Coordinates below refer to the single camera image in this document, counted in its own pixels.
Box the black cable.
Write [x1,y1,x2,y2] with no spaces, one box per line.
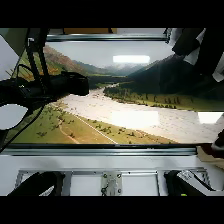
[13,63,46,88]

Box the beige shirt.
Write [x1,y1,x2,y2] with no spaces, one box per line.
[196,145,224,172]

